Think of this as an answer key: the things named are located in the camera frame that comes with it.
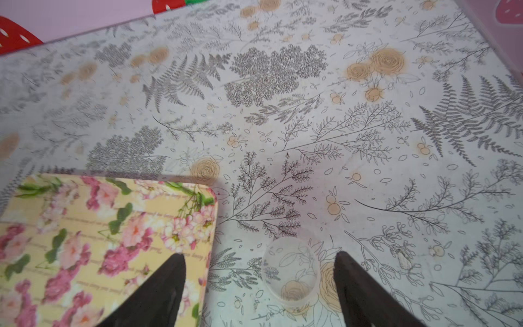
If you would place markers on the translucent jar lid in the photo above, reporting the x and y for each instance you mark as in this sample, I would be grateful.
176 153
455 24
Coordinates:
290 271

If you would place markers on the floral yellow tray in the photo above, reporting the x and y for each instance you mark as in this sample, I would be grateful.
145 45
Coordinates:
74 248

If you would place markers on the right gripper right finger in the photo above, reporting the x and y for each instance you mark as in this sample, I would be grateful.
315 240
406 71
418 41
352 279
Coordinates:
363 301

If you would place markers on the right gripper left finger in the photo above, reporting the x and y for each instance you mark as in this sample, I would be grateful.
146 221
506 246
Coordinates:
157 301

